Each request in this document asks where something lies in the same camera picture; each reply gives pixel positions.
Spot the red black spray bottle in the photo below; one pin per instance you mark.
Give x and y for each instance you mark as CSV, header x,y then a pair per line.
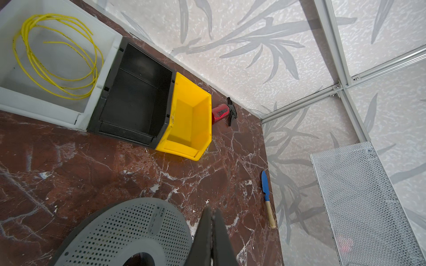
x,y
224,111

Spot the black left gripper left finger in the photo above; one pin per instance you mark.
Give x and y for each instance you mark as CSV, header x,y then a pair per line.
x,y
200,253

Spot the grey cable spool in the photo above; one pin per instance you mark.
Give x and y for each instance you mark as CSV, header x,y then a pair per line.
x,y
114,234

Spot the pink object in basket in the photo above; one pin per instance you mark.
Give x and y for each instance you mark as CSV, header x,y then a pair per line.
x,y
344,244

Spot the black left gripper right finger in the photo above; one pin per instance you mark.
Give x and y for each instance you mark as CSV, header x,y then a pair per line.
x,y
222,251

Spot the white plastic bin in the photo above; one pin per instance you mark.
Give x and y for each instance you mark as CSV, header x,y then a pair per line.
x,y
55,59

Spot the black plastic bin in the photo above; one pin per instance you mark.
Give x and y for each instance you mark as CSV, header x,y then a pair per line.
x,y
136,99

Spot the yellow plastic bin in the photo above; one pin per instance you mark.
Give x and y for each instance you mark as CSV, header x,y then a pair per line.
x,y
189,132

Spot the white wire basket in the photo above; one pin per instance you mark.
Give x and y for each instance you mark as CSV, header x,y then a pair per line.
x,y
361,204

